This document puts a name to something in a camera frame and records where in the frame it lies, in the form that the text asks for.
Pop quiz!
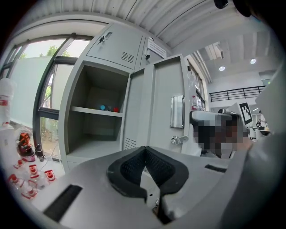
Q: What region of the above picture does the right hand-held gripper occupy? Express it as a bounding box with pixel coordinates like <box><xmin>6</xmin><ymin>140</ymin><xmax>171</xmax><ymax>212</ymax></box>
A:
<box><xmin>189</xmin><ymin>102</ymin><xmax>253</xmax><ymax>144</ymax></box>

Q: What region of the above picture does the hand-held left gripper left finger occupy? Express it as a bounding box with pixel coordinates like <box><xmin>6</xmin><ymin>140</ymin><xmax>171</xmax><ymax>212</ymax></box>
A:
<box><xmin>33</xmin><ymin>146</ymin><xmax>161</xmax><ymax>225</ymax></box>

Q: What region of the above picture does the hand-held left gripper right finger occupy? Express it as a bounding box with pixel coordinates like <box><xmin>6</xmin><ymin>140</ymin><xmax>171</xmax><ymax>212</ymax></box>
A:
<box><xmin>145</xmin><ymin>146</ymin><xmax>233</xmax><ymax>224</ymax></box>

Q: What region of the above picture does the grey metal locker door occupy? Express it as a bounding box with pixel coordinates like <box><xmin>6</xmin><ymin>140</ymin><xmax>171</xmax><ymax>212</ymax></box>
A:
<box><xmin>122</xmin><ymin>55</ymin><xmax>195</xmax><ymax>155</ymax></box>

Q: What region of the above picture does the grey metal locker cabinet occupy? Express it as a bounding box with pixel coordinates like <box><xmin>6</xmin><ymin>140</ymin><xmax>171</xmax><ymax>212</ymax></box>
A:
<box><xmin>57</xmin><ymin>22</ymin><xmax>186</xmax><ymax>174</ymax></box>

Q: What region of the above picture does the person's right forearm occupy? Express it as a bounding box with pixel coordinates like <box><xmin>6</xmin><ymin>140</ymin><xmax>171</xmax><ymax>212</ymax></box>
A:
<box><xmin>234</xmin><ymin>134</ymin><xmax>254</xmax><ymax>157</ymax></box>

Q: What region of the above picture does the black mezzanine railing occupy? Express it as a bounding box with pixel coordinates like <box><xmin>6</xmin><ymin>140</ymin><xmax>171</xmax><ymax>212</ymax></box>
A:
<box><xmin>209</xmin><ymin>86</ymin><xmax>266</xmax><ymax>103</ymax></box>

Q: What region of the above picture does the cluster of red-capped water jugs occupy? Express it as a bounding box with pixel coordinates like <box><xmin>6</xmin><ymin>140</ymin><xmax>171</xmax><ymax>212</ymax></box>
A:
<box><xmin>8</xmin><ymin>156</ymin><xmax>58</xmax><ymax>199</ymax></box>

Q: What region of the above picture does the small black bottle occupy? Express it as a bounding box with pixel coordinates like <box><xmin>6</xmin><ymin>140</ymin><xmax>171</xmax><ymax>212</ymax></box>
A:
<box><xmin>35</xmin><ymin>144</ymin><xmax>45</xmax><ymax>162</ymax></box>

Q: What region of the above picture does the ceiling air conditioner unit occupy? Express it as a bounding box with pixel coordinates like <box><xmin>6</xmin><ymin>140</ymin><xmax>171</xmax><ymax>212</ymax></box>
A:
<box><xmin>213</xmin><ymin>42</ymin><xmax>225</xmax><ymax>60</ymax></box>

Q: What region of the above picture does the person's light grey clothing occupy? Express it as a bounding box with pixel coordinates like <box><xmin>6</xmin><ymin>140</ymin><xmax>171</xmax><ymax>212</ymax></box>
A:
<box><xmin>223</xmin><ymin>67</ymin><xmax>286</xmax><ymax>229</ymax></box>

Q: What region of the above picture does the white paper notice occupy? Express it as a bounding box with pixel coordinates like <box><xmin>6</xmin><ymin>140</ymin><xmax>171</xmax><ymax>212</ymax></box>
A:
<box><xmin>147</xmin><ymin>40</ymin><xmax>167</xmax><ymax>58</ymax></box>

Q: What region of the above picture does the dispenser jug with red label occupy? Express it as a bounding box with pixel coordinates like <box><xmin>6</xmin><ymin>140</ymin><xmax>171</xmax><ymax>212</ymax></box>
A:
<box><xmin>0</xmin><ymin>78</ymin><xmax>18</xmax><ymax>130</ymax></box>

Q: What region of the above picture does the large black window frame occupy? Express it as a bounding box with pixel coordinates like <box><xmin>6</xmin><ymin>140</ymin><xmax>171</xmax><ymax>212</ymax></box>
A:
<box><xmin>1</xmin><ymin>32</ymin><xmax>94</xmax><ymax>161</ymax></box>

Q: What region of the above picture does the black head-worn camera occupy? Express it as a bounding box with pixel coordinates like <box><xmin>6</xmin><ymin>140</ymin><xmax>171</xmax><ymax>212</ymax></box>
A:
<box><xmin>213</xmin><ymin>0</ymin><xmax>229</xmax><ymax>9</ymax></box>

